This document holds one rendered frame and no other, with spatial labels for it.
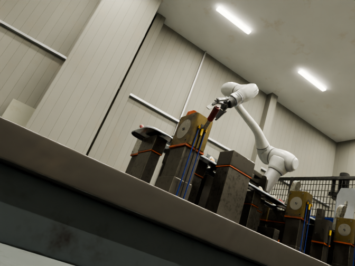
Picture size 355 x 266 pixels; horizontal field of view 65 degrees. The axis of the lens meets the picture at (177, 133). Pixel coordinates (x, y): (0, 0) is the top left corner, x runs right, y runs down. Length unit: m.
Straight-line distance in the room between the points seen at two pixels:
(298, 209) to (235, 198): 0.38
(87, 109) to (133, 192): 6.60
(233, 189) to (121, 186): 0.74
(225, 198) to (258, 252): 0.58
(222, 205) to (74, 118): 6.02
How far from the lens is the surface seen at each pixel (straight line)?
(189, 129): 0.92
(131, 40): 7.97
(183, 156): 0.89
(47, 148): 0.34
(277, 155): 2.17
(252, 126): 2.14
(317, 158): 12.77
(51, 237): 0.38
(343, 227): 1.66
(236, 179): 1.07
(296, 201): 1.38
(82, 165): 0.34
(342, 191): 2.14
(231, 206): 1.05
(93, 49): 7.53
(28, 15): 8.79
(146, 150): 1.06
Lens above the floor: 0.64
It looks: 21 degrees up
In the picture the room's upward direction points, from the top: 20 degrees clockwise
